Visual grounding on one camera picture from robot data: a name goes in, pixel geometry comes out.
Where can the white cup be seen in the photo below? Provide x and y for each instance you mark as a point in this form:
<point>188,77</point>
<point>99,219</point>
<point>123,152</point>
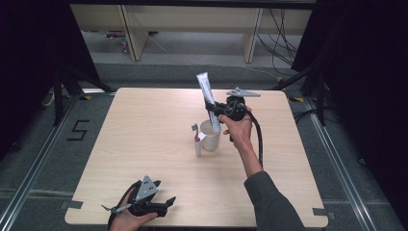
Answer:
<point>210,139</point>

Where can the pink toothbrush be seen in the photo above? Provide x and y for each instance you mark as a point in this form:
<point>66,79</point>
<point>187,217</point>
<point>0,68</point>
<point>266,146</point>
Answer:
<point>196,136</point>

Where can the grey tape piece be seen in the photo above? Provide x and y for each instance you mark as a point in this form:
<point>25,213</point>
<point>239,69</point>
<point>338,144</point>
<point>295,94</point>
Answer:
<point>320,211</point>

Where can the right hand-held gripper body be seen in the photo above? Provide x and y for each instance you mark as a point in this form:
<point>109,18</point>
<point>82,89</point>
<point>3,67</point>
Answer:
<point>235,107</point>

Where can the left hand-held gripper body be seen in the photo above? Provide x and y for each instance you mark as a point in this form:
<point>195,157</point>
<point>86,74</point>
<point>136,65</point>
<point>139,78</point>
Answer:
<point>146,189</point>

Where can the person's left hand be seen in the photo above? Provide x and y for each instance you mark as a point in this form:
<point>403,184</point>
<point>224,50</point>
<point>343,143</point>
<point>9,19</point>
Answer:
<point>128,222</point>

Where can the black curtain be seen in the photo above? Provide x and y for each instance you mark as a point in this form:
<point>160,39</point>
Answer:
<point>369,80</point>
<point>32,64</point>

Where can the beige wooden furniture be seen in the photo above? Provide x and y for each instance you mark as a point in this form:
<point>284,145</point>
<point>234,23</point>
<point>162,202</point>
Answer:
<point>192,19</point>

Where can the person's right hand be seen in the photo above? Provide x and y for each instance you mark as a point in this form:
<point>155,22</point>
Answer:
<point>239,130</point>

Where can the aluminium floor rail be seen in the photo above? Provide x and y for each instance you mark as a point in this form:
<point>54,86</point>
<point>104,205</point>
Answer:
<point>340,173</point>
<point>35,163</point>

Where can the yellow black floor tape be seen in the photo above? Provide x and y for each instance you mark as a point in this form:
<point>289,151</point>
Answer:
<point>85,97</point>
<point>297,99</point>

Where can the black metal stand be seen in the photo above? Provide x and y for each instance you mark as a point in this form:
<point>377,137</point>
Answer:
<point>58,96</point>
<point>320,96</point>

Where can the white purple toothpaste tube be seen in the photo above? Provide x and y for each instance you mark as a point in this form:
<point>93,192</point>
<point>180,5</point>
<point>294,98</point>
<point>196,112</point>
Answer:
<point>207,89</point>

